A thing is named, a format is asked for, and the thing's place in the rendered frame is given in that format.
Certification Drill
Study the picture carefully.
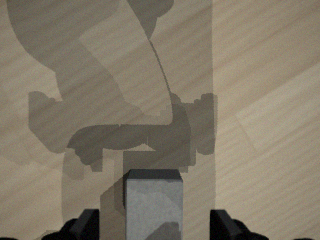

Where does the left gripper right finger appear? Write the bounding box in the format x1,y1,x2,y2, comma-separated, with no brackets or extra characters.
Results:
209,209,269,240

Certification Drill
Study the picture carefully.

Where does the grey cube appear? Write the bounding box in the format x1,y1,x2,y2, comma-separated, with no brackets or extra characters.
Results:
125,169,183,240

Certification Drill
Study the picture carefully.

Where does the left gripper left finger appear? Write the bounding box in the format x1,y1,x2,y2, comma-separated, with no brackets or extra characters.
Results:
41,209,100,240

